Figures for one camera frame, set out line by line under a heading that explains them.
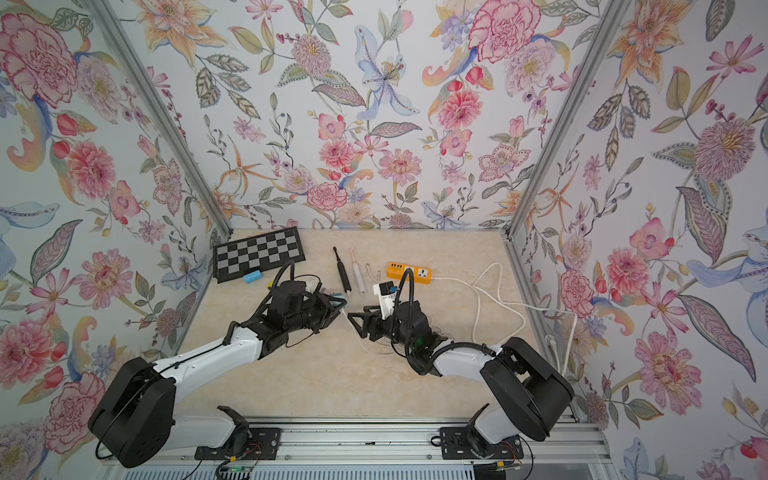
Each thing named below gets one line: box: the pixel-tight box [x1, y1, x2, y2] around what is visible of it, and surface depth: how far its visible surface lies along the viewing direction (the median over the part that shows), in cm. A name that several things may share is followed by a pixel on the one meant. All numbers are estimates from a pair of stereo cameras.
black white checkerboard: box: [213, 226, 305, 284], surface depth 112 cm
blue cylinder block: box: [243, 270, 263, 284], surface depth 109 cm
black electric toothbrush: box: [333, 246, 352, 293], surface depth 109 cm
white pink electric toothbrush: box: [350, 248, 367, 295], surface depth 108 cm
